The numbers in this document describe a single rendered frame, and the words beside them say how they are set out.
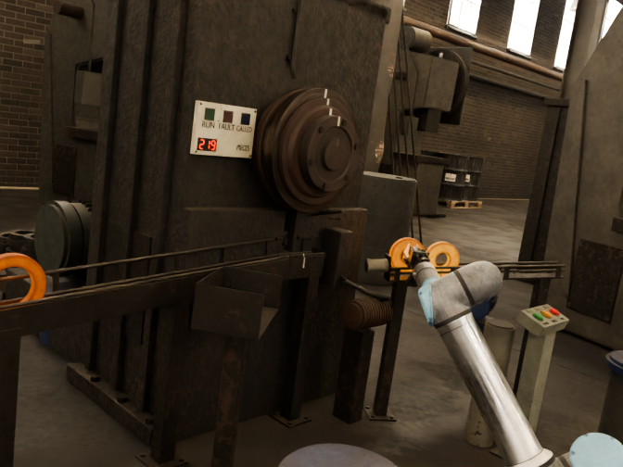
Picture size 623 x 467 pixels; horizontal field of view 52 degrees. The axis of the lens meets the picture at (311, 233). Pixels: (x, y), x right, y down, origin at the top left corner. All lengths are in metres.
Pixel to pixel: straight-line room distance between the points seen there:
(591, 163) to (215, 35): 3.15
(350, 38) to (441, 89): 7.78
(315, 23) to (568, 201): 2.75
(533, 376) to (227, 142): 1.49
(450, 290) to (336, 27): 1.25
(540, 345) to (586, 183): 2.30
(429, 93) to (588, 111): 5.65
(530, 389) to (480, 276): 0.90
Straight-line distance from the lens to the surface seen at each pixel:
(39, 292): 1.93
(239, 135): 2.34
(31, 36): 8.40
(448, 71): 10.57
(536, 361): 2.69
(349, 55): 2.75
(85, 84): 6.35
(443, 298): 1.90
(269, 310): 2.07
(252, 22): 2.39
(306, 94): 2.36
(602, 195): 4.72
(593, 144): 4.80
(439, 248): 2.75
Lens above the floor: 1.21
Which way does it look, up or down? 10 degrees down
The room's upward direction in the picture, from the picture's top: 8 degrees clockwise
